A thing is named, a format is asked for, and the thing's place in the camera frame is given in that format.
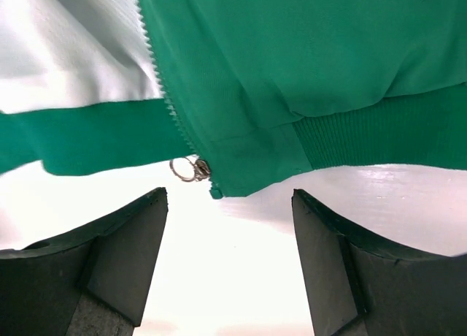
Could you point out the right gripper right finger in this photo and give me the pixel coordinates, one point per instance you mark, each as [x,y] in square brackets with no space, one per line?
[361,283]

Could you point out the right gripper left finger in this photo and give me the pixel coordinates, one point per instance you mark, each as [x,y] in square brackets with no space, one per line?
[92,280]

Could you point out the green zip jacket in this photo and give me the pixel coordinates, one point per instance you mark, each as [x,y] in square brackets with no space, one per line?
[259,90]

